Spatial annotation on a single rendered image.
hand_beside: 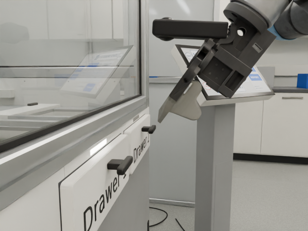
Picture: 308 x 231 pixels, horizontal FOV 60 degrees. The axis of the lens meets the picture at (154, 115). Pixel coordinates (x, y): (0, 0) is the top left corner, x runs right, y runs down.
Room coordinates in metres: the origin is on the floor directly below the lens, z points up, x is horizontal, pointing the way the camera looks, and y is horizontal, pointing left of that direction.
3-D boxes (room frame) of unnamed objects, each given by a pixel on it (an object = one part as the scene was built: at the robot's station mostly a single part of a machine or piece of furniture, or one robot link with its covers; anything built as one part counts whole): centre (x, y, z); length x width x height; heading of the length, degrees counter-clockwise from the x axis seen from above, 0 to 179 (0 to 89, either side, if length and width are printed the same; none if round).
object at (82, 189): (0.46, 0.09, 0.87); 0.29 x 0.02 x 0.11; 172
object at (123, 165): (0.45, 0.06, 0.91); 0.07 x 0.04 x 0.01; 172
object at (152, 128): (0.77, 0.02, 0.91); 0.07 x 0.04 x 0.01; 172
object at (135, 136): (0.77, 0.04, 0.87); 0.29 x 0.02 x 0.11; 172
